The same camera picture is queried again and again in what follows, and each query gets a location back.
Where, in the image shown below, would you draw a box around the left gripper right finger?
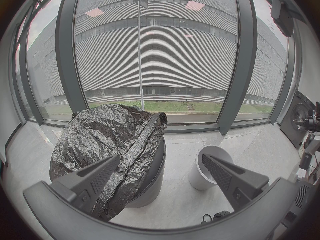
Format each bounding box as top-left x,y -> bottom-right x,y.
201,153 -> 270,213

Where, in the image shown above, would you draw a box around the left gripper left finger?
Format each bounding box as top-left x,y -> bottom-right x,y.
51,154 -> 121,214

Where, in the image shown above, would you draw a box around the black plastic bag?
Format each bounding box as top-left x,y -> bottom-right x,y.
49,104 -> 168,221

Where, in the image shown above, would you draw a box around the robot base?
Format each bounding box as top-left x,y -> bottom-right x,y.
281,168 -> 320,236

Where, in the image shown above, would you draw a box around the white trash bin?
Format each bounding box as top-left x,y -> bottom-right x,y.
189,146 -> 235,191

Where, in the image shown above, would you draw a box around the dark grey round chair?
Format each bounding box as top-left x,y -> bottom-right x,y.
124,136 -> 167,208

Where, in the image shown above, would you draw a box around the dark grey washing machine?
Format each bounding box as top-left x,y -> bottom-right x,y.
279,90 -> 317,149

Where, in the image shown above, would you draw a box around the window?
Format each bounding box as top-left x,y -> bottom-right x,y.
12,0 -> 301,136

